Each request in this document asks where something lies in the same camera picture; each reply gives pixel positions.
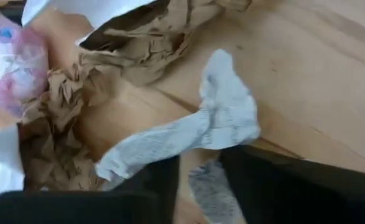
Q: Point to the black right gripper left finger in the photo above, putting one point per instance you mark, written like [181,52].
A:
[76,208]

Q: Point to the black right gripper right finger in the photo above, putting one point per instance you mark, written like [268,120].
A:
[294,193]

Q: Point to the small brown paper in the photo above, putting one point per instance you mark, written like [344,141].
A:
[61,102]

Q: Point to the grey white sock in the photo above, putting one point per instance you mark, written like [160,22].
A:
[225,109]

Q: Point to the pink purple wad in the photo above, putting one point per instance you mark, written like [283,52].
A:
[11,68]

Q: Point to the white paper scrap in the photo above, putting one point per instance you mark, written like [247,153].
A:
[76,9]

